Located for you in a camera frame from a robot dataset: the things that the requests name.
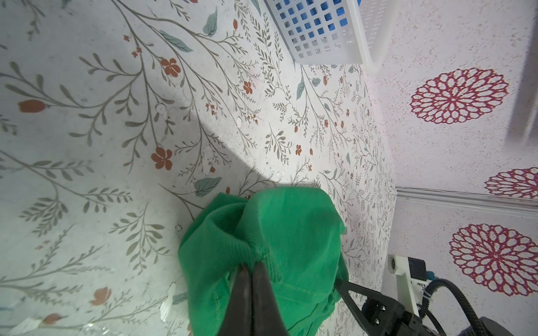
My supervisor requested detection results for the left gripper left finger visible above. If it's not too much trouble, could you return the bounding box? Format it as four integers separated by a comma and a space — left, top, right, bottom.
218, 265, 252, 336

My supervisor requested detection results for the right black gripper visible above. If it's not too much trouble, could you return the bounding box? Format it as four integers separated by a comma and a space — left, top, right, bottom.
333, 278, 425, 336

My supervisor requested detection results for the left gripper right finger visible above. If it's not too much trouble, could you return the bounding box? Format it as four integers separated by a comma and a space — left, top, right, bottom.
252, 263, 288, 336

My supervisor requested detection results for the green tank top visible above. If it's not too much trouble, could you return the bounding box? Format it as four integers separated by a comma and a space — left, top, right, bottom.
178, 187, 348, 335

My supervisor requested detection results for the blue tank top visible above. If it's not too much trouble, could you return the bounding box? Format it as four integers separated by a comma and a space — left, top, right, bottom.
266, 0, 361, 49

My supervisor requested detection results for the white plastic basket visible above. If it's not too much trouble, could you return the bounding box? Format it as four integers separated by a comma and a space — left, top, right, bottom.
265, 0, 401, 74

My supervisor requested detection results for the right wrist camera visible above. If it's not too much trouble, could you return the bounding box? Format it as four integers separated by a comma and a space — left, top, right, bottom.
388, 254, 436, 315

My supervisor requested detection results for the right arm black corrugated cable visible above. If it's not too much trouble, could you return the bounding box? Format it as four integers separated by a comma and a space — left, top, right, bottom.
415, 278, 493, 336

